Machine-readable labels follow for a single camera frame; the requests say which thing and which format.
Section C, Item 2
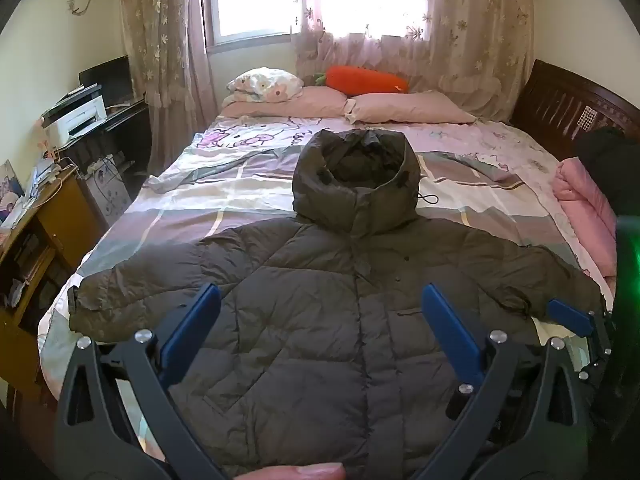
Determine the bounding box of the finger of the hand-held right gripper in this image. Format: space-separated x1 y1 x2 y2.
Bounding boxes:
546 298 618 383

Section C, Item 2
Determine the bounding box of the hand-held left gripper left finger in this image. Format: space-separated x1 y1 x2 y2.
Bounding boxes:
57 282 236 480

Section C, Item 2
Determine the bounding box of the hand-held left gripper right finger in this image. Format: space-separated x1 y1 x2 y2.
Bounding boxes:
421 282 596 480

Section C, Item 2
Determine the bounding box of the olive hooded puffer jacket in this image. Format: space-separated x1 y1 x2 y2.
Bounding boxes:
67 129 608 476

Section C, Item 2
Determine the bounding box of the person's left hand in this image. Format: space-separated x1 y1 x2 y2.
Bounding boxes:
239 462 347 480

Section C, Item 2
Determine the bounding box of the folded pink blanket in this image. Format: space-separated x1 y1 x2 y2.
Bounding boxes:
551 157 618 281

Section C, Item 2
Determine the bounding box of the dark cloth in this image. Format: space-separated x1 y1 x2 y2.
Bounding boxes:
572 127 640 221

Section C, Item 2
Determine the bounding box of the white printed box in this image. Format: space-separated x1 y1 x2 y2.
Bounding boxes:
82 155 133 226

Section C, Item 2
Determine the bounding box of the wooden cabinet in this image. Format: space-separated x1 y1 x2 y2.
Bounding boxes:
0 165 103 401

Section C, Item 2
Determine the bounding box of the dark wooden headboard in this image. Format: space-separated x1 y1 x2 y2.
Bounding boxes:
510 59 640 161

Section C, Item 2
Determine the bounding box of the black desk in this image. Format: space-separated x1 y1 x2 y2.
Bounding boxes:
55 100 153 181

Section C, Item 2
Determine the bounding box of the pink pillow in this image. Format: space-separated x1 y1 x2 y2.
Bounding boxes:
220 85 348 118
345 91 477 125

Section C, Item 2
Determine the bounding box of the printed picture card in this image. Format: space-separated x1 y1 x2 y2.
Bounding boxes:
0 160 26 211

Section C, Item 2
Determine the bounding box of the white printer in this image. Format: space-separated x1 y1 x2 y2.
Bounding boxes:
40 96 108 143

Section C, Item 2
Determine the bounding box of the floral white pillow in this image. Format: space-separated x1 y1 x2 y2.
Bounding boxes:
222 67 303 106

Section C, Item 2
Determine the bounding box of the black monitor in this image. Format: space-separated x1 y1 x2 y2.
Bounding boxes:
78 55 133 101

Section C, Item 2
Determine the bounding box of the orange carrot plush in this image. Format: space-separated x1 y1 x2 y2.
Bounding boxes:
312 66 411 96

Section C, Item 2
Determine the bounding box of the beige floral curtain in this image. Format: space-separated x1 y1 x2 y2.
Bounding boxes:
117 0 218 121

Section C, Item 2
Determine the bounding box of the sheer pink floral curtain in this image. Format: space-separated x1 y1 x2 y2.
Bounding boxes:
292 0 536 123

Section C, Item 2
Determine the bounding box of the window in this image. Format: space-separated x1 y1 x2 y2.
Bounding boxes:
197 0 431 53

